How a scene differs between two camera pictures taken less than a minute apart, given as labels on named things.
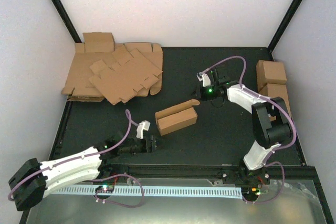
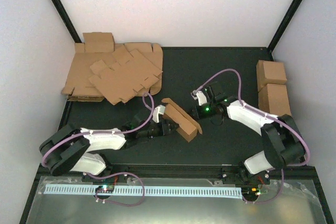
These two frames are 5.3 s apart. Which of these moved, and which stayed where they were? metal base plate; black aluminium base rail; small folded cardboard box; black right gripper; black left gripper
Moved: black right gripper; black left gripper
Stayed: black aluminium base rail; small folded cardboard box; metal base plate
